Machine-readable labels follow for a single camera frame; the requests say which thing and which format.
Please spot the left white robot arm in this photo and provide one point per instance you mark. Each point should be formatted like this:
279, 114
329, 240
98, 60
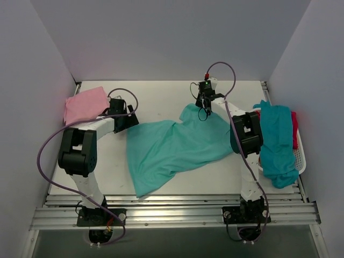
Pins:
78, 152

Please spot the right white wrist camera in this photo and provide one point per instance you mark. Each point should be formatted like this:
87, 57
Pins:
211, 80

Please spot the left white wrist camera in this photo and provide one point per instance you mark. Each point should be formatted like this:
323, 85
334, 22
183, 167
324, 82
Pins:
118, 97

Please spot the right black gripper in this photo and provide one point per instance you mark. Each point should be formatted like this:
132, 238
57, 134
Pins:
204, 101

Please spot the aluminium rail frame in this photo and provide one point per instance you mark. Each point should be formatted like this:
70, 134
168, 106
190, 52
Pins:
182, 219

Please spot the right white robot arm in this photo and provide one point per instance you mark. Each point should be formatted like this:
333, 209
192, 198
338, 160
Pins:
245, 137

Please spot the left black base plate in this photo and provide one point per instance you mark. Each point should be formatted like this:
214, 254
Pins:
98, 217

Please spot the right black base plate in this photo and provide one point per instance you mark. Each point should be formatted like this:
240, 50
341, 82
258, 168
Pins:
243, 215

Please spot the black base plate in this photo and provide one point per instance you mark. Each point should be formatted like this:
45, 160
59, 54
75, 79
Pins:
98, 217
243, 215

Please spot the red t-shirt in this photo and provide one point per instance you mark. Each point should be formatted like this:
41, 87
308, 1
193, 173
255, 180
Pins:
294, 129

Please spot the white laundry basket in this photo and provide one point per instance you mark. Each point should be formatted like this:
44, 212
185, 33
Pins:
299, 153

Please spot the teal blue t-shirt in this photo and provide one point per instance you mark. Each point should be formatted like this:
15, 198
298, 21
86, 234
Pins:
276, 156

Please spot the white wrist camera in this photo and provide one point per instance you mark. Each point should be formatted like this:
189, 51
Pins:
118, 97
211, 80

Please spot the mint green t-shirt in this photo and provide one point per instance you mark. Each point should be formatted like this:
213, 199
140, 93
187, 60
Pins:
157, 151

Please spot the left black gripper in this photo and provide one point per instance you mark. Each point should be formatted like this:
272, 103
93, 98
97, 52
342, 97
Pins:
128, 120

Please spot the folded pink t-shirt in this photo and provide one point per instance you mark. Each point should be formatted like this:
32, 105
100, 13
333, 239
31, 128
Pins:
85, 105

